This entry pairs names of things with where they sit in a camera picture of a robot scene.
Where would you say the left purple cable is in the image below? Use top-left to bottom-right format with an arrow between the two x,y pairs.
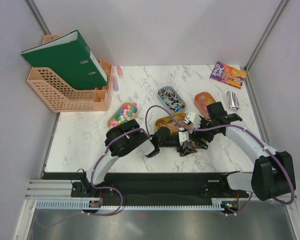
34,104 -> 195,228

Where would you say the green ring binder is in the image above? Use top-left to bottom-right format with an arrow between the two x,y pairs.
21,30 -> 108,90

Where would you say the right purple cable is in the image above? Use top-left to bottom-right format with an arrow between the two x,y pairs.
176,118 -> 297,217

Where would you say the purple cable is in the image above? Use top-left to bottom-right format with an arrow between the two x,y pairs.
176,118 -> 297,217
34,104 -> 195,228

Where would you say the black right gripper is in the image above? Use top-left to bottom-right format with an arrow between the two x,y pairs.
189,115 -> 220,150

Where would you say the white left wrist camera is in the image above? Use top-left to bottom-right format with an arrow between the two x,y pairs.
178,131 -> 190,145

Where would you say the grey tray of lollipops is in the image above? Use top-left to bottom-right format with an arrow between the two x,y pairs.
157,86 -> 187,114

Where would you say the silver metal scoop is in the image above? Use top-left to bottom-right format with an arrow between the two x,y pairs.
226,91 -> 242,121

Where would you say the Roald Dahl book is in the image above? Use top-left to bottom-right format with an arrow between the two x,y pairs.
209,61 -> 247,89

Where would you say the orange tray of gummies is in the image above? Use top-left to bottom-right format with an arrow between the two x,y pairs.
194,92 -> 216,119

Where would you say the tan tray of popsicle candies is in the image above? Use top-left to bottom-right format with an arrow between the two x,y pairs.
155,112 -> 186,135

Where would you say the beige tray of star candies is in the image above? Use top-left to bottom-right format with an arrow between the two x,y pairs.
107,102 -> 138,129

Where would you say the peach desk organizer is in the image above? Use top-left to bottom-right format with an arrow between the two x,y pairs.
27,35 -> 112,113

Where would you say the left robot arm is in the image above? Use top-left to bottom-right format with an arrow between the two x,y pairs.
80,120 -> 198,197

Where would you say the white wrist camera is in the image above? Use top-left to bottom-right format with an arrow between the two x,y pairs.
184,112 -> 202,129
178,131 -> 190,145

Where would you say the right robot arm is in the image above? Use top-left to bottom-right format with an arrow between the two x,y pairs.
186,102 -> 296,204

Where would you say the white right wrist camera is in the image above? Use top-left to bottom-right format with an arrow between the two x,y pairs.
184,112 -> 202,129

